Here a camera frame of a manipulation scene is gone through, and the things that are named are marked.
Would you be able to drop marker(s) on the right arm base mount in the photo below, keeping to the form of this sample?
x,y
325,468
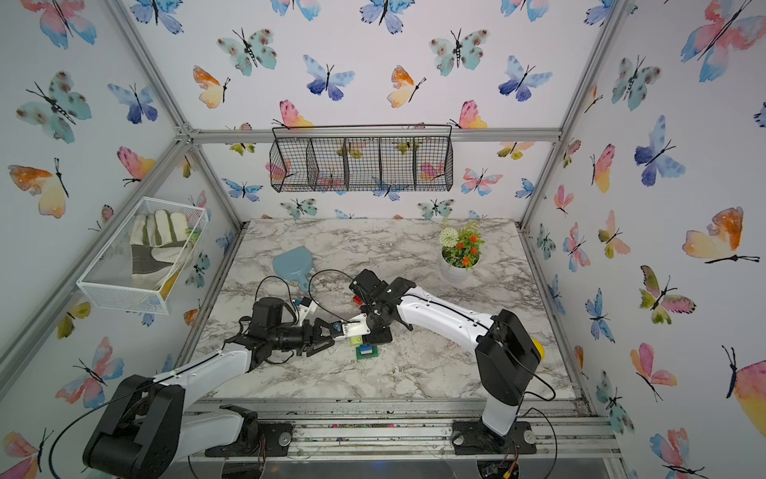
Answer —
x,y
475,438

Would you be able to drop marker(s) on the white pot with flowers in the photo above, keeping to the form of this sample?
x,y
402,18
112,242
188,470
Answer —
x,y
461,251

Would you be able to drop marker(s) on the green long lego brick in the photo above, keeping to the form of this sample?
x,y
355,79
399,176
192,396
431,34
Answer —
x,y
366,351

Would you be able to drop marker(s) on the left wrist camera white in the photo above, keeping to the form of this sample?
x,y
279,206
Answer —
x,y
306,310

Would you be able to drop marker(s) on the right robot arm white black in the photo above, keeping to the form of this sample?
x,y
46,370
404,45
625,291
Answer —
x,y
506,355

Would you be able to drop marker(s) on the yellow cup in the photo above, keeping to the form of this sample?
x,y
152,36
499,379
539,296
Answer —
x,y
541,350

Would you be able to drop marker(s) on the white wire wall basket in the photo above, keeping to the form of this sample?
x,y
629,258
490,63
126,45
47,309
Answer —
x,y
107,280

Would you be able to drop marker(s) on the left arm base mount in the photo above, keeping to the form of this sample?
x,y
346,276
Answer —
x,y
255,437

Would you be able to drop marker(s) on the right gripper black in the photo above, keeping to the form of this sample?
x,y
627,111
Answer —
x,y
379,338

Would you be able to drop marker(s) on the black wire wall basket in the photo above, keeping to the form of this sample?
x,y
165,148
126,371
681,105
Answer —
x,y
379,159

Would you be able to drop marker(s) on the light blue dustpan scoop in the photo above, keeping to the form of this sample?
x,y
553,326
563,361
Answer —
x,y
294,265

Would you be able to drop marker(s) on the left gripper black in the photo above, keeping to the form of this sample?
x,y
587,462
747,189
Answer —
x,y
310,334

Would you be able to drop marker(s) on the work glove white grey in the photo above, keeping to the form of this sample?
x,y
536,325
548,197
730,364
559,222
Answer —
x,y
161,243

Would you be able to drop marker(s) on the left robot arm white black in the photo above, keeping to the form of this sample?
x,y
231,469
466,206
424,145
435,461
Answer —
x,y
146,428

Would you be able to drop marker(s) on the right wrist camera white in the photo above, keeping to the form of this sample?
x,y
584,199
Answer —
x,y
356,327

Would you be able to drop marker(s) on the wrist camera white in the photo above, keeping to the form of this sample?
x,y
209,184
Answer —
x,y
306,310
356,327

